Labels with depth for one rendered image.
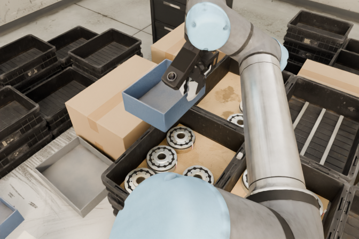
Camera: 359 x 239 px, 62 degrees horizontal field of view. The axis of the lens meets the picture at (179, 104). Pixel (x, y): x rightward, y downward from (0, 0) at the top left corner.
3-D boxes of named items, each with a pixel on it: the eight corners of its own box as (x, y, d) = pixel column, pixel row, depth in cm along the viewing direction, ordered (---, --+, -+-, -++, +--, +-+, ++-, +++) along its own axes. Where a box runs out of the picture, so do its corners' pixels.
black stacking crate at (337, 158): (335, 202, 93) (350, 183, 85) (248, 158, 105) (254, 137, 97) (362, 126, 116) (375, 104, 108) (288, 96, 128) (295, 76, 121)
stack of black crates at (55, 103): (63, 157, 187) (46, 119, 163) (34, 135, 200) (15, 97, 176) (109, 120, 210) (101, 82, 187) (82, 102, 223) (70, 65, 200)
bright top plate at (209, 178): (203, 200, 88) (203, 199, 88) (175, 183, 92) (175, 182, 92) (219, 175, 94) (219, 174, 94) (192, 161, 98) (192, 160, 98)
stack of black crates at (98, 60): (110, 120, 210) (98, 68, 179) (82, 102, 223) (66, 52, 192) (147, 90, 233) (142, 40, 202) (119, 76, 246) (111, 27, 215)
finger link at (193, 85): (206, 96, 85) (210, 71, 78) (194, 108, 81) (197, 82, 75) (197, 91, 86) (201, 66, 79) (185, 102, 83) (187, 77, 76)
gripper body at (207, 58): (216, 69, 79) (225, 30, 70) (197, 86, 74) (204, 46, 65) (193, 57, 82) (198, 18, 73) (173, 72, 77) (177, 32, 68)
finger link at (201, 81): (203, 94, 78) (208, 68, 72) (200, 97, 77) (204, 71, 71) (189, 86, 80) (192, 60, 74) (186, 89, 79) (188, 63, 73)
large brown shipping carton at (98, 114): (129, 172, 114) (122, 138, 100) (77, 137, 126) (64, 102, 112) (188, 112, 137) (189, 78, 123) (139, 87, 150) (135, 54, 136)
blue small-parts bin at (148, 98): (165, 133, 80) (163, 114, 75) (124, 110, 86) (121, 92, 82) (205, 93, 91) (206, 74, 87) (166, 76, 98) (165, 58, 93)
